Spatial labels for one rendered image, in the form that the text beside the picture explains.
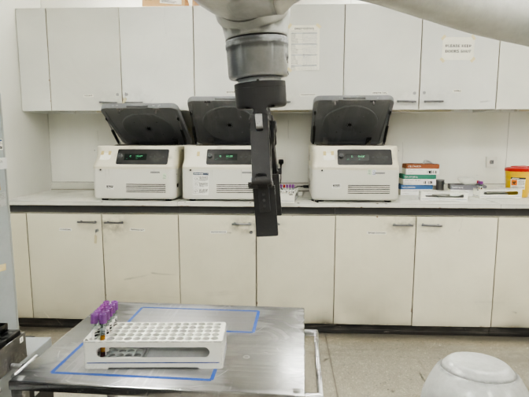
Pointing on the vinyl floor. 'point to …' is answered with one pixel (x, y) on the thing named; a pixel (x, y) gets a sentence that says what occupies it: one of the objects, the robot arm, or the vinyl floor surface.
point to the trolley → (290, 317)
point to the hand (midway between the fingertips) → (270, 217)
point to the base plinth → (341, 328)
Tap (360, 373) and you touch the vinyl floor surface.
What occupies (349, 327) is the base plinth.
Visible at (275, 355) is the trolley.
